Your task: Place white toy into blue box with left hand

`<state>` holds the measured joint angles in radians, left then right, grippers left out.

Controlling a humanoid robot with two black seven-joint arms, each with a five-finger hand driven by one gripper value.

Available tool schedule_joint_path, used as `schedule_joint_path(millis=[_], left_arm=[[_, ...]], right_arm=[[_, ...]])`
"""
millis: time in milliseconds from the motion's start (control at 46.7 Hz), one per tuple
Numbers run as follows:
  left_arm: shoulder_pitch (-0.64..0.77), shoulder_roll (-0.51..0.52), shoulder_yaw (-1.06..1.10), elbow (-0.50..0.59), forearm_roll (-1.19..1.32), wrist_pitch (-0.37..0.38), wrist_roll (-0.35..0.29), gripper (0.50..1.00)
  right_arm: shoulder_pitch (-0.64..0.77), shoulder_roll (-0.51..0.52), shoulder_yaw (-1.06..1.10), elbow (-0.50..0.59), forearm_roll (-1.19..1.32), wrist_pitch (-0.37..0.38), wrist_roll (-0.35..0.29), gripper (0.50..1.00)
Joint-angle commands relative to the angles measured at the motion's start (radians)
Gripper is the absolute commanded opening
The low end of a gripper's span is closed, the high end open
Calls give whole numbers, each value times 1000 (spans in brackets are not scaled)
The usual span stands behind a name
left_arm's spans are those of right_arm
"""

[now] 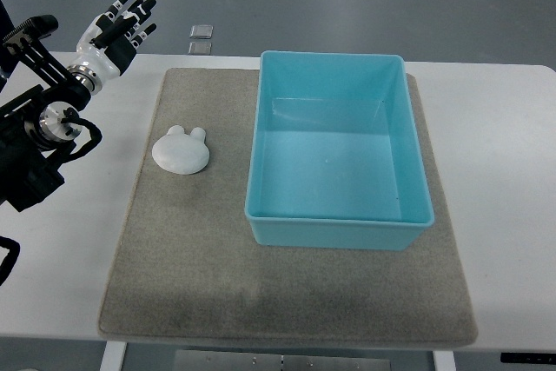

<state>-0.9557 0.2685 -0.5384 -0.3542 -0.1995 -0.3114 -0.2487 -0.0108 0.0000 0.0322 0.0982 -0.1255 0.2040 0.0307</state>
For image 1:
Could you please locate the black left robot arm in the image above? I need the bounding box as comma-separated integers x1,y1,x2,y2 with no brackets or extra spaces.
1,10,103,212

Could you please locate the blue plastic box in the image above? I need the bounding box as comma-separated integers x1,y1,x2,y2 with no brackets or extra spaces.
245,50,435,250

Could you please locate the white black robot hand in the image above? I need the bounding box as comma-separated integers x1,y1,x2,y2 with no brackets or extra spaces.
73,0,156,84

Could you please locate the white right table leg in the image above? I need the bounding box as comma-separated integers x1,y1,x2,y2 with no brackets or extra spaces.
433,351,457,371

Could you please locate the black sleeved cable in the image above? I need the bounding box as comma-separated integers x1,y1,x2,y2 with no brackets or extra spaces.
0,235,22,288

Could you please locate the metal table base plate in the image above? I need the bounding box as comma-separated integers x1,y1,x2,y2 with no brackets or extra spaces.
173,350,392,371

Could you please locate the white table leg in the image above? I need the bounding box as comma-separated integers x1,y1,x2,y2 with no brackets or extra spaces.
99,341,127,371
433,351,457,371

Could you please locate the black table control panel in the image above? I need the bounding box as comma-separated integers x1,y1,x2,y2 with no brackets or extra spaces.
500,352,556,365

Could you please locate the white left table leg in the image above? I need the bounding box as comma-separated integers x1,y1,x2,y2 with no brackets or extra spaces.
99,341,127,371

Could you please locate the grey felt mat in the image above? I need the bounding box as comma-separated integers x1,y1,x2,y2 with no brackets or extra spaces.
98,69,478,349

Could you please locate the lower silver floor plate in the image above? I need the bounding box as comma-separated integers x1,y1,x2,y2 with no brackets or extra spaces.
188,41,212,56

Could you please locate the white rabbit toy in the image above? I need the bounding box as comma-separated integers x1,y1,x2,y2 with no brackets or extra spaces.
151,125,210,175

